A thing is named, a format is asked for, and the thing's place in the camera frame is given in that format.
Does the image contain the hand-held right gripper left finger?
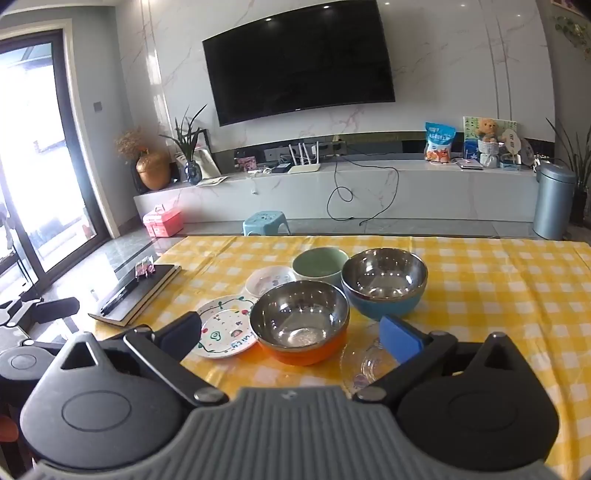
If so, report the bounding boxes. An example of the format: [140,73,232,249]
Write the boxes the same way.
[60,311,229,407]

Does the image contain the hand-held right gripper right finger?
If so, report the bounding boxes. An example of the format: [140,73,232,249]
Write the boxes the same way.
[352,315,529,402]

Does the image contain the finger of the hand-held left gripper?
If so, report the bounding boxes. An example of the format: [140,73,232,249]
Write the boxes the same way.
[18,298,80,325]

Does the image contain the blue steel bowl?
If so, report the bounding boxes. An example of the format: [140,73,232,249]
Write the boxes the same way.
[341,248,428,320]

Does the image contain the white plate with vine drawing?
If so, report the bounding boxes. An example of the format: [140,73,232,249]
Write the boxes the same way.
[196,294,259,360]

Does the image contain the clear glass plate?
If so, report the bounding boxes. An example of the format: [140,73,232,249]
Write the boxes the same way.
[340,322,402,393]

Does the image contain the small white printed plate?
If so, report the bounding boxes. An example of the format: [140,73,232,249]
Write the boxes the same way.
[245,266,296,298]

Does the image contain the orange steel bowl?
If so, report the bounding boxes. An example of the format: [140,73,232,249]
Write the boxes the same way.
[249,280,350,366]

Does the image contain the green ceramic bowl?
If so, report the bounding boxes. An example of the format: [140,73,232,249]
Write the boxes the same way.
[292,248,349,289]

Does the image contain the black notebook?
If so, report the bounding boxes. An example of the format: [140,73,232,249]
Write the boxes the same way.
[88,263,182,328]

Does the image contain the black pen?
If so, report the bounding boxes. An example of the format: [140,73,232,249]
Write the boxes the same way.
[100,277,139,316]

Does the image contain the yellow checkered tablecloth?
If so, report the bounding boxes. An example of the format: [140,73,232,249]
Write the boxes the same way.
[152,235,591,480]

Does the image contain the pink storage box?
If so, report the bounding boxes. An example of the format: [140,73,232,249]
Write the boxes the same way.
[143,203,184,238]

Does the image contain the blue plastic stool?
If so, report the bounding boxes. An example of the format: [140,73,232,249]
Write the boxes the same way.
[243,211,291,237]

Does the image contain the white marble tv cabinet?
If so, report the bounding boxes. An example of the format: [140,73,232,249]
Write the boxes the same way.
[134,159,541,227]

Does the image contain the gold vase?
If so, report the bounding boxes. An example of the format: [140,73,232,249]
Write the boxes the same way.
[136,150,171,191]

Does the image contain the sliding glass door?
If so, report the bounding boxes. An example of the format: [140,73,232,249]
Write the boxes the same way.
[0,28,112,296]

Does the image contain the black framed picture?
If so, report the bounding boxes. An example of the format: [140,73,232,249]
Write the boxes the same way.
[173,129,222,181]

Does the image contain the dried flowers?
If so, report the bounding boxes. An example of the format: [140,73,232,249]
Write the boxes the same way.
[115,129,148,160]

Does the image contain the green leafy plant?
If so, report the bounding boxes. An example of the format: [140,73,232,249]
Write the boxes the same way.
[159,105,208,163]

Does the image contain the white router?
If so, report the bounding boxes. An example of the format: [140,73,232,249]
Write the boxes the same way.
[288,143,322,174]

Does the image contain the blue snack bag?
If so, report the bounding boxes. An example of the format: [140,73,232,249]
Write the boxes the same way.
[425,122,458,163]

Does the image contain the grey trash can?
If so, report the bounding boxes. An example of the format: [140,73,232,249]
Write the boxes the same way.
[532,162,577,241]

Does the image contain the white woven basket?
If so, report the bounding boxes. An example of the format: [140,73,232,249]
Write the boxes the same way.
[478,141,502,168]

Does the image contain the green painting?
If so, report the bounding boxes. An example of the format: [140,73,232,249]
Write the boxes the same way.
[463,116,517,155]

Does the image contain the tall potted plant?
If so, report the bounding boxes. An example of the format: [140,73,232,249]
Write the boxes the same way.
[545,117,591,227]

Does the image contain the brown teddy bear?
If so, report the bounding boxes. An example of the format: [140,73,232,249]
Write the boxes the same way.
[477,119,502,144]

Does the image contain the round paper fan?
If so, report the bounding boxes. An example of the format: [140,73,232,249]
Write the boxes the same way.
[501,128,522,158]

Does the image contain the hanging vine plant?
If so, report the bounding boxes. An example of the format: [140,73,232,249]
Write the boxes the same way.
[554,14,591,61]

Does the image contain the black cable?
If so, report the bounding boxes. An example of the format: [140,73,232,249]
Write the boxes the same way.
[328,157,400,227]

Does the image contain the wall-mounted television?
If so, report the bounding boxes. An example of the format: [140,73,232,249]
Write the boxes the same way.
[202,0,396,127]

